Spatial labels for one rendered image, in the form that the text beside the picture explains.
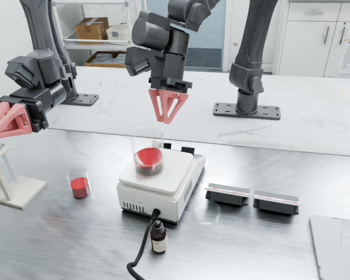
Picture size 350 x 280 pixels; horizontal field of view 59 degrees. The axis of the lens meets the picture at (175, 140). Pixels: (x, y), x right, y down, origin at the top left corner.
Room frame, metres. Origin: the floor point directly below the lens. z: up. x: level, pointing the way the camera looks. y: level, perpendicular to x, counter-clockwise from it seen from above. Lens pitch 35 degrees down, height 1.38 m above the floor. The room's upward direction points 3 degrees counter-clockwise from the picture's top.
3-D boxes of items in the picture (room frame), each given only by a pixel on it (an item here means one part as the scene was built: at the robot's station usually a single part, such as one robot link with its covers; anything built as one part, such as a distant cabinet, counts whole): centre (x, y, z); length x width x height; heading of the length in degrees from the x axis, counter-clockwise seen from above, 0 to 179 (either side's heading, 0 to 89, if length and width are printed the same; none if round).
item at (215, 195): (0.47, -0.11, 0.92); 0.09 x 0.06 x 0.04; 72
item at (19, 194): (0.52, 0.35, 0.96); 0.08 x 0.08 x 0.13; 69
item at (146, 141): (0.47, 0.05, 1.03); 0.07 x 0.06 x 0.08; 16
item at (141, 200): (0.50, 0.03, 0.94); 0.22 x 0.13 x 0.08; 158
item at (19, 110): (0.55, 0.35, 1.06); 0.09 x 0.07 x 0.07; 159
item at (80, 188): (0.51, 0.21, 0.93); 0.04 x 0.04 x 0.06
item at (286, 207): (0.44, -0.20, 0.92); 0.09 x 0.06 x 0.04; 72
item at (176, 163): (0.48, 0.04, 0.98); 0.12 x 0.12 x 0.01; 68
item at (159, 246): (0.35, 0.04, 0.93); 0.03 x 0.03 x 0.07
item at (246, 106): (0.83, -0.22, 0.94); 0.20 x 0.07 x 0.08; 76
